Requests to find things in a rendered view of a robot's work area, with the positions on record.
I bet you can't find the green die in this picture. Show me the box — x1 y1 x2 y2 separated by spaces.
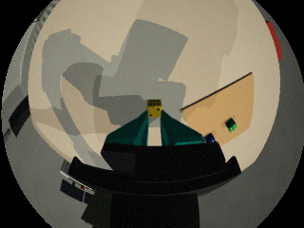
225 118 237 133

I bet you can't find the blue die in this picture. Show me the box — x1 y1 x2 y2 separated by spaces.
204 133 216 143

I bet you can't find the yellow die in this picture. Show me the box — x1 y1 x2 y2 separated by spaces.
147 100 162 118

